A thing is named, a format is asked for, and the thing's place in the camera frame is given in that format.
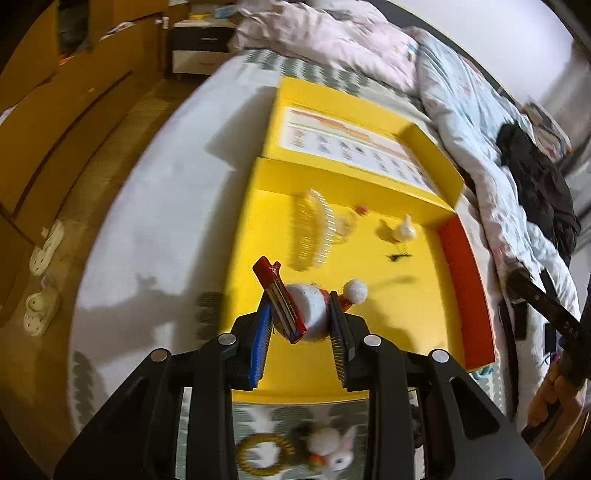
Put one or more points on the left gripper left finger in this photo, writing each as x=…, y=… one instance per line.
x=134, y=434

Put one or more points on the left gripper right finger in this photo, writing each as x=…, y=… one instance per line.
x=464, y=434

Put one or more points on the santa hat hair clip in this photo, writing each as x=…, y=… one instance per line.
x=299, y=311

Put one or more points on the person's right hand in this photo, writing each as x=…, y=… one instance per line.
x=556, y=389

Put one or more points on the black clothing on bed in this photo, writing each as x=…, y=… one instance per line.
x=542, y=190

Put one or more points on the white slipper near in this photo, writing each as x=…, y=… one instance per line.
x=40, y=309

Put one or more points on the white slipper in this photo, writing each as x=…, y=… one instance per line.
x=40, y=309
x=41, y=256

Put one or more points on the white garlic shaped charm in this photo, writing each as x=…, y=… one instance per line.
x=405, y=231

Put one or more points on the white slipper far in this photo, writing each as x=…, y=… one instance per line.
x=41, y=256

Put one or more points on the yellow red cardboard box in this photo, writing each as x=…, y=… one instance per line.
x=346, y=189

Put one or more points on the small orange star bead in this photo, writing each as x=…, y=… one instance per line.
x=362, y=210

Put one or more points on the pearl clear hair claw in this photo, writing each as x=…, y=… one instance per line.
x=316, y=229

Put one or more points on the floral white duvet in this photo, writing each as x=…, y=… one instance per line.
x=467, y=112

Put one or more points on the wooden wardrobe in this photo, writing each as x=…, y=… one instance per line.
x=70, y=72

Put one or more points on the white nightstand dark drawer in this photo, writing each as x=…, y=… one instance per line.
x=199, y=47

